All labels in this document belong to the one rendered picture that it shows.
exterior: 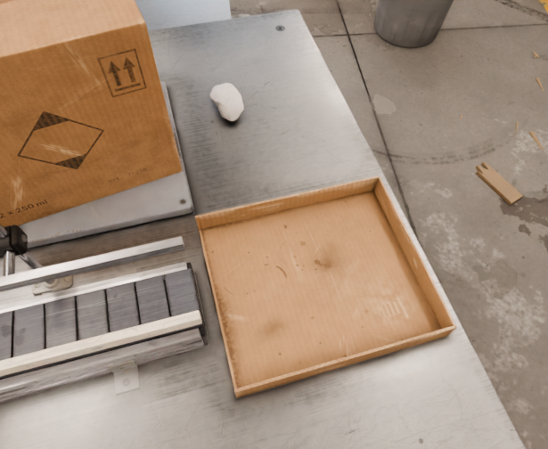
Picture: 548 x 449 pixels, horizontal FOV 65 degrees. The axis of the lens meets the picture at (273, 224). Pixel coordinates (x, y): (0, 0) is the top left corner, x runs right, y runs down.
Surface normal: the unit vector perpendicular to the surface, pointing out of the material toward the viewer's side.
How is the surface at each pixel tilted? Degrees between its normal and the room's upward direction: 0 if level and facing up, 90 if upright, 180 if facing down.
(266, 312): 0
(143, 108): 90
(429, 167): 0
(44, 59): 90
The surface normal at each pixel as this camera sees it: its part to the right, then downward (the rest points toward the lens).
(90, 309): 0.03, -0.51
